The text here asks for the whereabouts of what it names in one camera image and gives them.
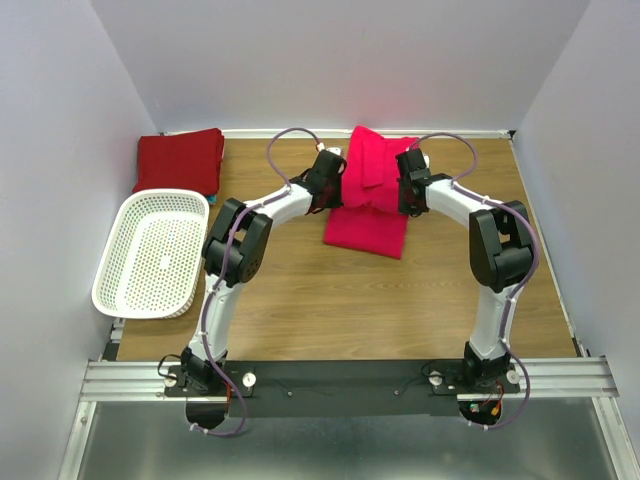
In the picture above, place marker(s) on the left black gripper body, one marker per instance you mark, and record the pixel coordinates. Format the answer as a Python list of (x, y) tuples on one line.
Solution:
[(333, 189)]

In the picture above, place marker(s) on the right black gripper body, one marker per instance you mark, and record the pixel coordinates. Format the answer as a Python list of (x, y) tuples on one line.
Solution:
[(407, 192)]

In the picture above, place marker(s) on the pink red t shirt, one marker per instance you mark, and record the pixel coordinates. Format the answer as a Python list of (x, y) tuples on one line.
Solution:
[(369, 220)]

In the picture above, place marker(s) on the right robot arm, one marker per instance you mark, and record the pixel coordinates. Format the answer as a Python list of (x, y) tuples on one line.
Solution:
[(503, 255)]

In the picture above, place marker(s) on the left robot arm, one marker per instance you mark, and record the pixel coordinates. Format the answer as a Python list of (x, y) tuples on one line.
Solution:
[(233, 253)]

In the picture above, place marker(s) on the folded dark red shirt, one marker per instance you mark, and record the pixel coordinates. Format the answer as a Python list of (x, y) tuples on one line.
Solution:
[(189, 161)]

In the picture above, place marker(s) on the white plastic laundry basket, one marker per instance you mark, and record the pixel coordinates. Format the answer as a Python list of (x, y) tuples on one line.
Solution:
[(150, 265)]

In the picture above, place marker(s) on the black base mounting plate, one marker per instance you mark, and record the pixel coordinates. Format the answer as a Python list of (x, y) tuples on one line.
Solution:
[(308, 389)]

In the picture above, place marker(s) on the aluminium frame rail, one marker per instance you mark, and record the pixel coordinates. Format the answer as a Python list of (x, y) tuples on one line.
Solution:
[(548, 418)]

